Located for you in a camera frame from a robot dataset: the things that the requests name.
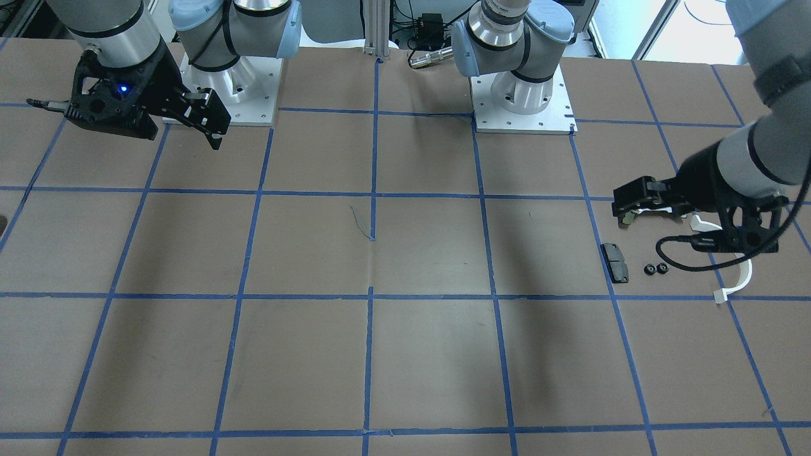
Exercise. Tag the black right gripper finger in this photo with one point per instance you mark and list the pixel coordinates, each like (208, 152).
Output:
(204, 111)

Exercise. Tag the aluminium frame post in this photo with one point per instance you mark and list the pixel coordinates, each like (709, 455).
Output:
(376, 16)

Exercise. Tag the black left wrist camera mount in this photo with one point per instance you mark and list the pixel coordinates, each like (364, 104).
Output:
(746, 223)

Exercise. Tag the loose blue tape thread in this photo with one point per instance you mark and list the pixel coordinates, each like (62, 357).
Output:
(361, 224)

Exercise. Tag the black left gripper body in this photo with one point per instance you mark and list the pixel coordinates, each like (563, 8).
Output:
(702, 178)

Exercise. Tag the green curved brake shoe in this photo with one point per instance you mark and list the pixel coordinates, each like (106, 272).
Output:
(630, 216)

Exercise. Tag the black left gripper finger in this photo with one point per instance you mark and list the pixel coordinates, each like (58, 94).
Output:
(647, 193)

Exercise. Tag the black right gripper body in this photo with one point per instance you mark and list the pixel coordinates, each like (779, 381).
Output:
(163, 81)

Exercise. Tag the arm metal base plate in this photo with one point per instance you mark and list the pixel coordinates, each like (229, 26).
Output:
(249, 89)
(504, 104)

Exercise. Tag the grey brake pad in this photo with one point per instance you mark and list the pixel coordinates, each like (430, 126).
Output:
(615, 263)

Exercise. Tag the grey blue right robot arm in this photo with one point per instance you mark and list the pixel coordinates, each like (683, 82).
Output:
(214, 34)

